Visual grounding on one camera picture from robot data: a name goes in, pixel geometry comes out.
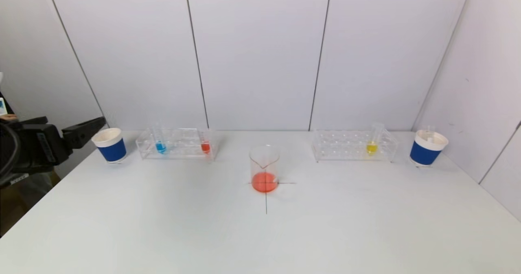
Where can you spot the clear glass beaker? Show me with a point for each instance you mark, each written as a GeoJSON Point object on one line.
{"type": "Point", "coordinates": [264, 176]}

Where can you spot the test tube with orange pigment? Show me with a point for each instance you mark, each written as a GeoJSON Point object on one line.
{"type": "Point", "coordinates": [205, 147]}

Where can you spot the test tube with blue pigment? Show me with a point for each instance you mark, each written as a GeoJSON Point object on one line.
{"type": "Point", "coordinates": [160, 147]}

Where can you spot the test tube with red pigment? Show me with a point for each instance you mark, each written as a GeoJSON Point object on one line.
{"type": "Point", "coordinates": [430, 132]}

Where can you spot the test tube with yellow pigment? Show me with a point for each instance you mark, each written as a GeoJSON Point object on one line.
{"type": "Point", "coordinates": [371, 148]}

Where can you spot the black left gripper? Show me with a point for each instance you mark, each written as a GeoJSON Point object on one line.
{"type": "Point", "coordinates": [36, 147]}

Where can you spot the blue white paper cup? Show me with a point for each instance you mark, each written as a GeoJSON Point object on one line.
{"type": "Point", "coordinates": [423, 154]}
{"type": "Point", "coordinates": [112, 151]}

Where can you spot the clear acrylic test tube rack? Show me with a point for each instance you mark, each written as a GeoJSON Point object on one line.
{"type": "Point", "coordinates": [181, 145]}
{"type": "Point", "coordinates": [350, 145]}

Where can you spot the white blue card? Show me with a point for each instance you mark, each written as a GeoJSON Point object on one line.
{"type": "Point", "coordinates": [2, 106]}

